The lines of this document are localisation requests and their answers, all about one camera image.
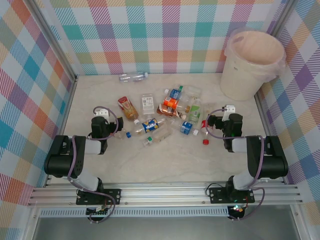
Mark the brown tea bottle red label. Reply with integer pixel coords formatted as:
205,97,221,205
117,96,141,125

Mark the white plastic bin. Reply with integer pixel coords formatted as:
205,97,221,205
219,27,287,102

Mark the clear plastic bottle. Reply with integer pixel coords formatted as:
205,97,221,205
109,131,127,140

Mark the blue label bottle white cap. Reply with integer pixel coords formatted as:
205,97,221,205
163,87,183,100
179,120,200,137

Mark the clear bottle tan cap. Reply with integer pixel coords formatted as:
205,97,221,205
176,98,192,113

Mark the blue yellow label bottle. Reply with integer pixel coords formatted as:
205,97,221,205
125,118,167,139

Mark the square clear bottle white label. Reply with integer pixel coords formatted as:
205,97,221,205
139,93,156,116

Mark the clear bottle green cap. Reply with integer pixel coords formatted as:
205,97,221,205
178,84,203,99
141,126,174,148

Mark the clear water bottle blue cap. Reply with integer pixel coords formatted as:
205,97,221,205
118,71,149,83

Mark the orange label bottle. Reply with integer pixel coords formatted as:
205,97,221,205
159,96,181,110

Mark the brown bottle dark label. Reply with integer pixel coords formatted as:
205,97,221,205
156,103,188,120

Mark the small electronics board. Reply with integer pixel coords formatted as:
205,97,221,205
227,204,245,217
85,205,112,217

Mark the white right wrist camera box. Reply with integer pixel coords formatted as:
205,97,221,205
223,104,236,118

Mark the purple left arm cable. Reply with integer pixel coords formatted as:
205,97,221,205
66,106,120,224

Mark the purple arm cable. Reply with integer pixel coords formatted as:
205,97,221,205
66,106,120,224
206,107,266,222

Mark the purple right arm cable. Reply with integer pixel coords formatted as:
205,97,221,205
206,107,266,222

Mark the long aluminium base rail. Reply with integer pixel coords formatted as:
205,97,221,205
26,181,303,207

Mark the aluminium frame post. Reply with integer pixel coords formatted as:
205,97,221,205
29,0,79,83
268,0,296,38

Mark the white slotted cable duct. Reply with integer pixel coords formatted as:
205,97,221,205
39,208,231,218

